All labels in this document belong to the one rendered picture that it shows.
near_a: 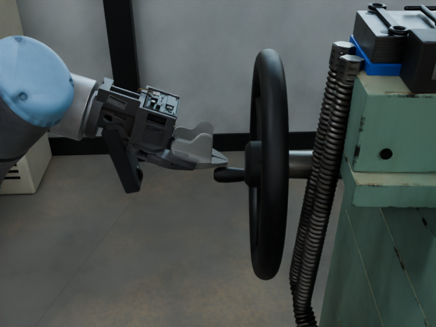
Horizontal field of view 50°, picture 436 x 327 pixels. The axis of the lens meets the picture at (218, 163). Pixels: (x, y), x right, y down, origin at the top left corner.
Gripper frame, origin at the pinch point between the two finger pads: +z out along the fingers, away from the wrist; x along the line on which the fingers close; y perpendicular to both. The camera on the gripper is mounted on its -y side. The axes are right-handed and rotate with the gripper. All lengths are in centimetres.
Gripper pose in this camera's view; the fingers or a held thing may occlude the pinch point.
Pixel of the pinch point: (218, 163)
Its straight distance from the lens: 72.6
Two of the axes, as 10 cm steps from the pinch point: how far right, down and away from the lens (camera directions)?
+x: 0.2, -5.6, 8.3
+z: 9.4, 2.9, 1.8
